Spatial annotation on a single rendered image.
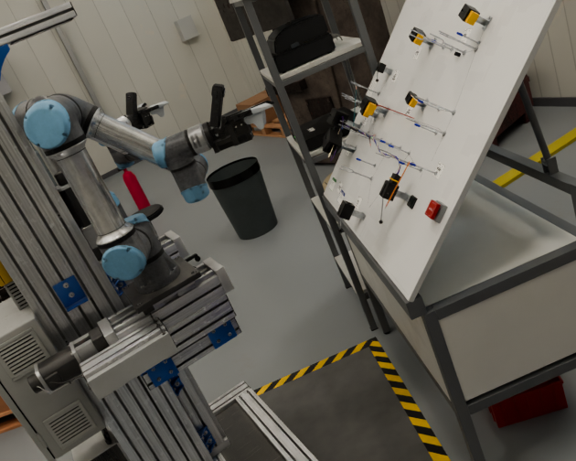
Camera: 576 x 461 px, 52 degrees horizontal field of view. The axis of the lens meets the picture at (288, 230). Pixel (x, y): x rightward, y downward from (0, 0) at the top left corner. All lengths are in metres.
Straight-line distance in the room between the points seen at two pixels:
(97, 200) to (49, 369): 0.56
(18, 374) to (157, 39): 9.08
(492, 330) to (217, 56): 9.50
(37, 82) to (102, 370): 8.79
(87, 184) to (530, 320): 1.42
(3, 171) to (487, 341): 1.59
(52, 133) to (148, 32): 9.15
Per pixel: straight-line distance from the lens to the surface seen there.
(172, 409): 2.31
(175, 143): 1.62
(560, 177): 2.05
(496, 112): 1.80
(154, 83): 10.70
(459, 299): 1.92
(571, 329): 2.18
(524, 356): 2.14
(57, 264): 2.02
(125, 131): 1.77
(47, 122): 1.64
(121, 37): 10.63
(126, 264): 1.73
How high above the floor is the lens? 1.86
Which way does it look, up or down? 22 degrees down
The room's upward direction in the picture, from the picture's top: 23 degrees counter-clockwise
